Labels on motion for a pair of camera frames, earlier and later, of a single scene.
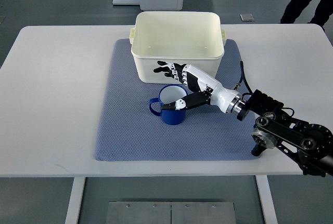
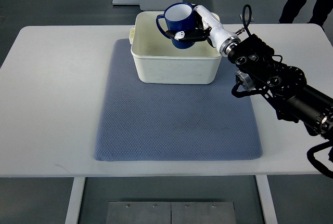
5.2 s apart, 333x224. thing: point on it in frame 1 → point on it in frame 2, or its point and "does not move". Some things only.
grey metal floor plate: (170, 212) does not move
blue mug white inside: (169, 94) → (179, 17)
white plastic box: (192, 38) does not move
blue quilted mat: (128, 131) does not move
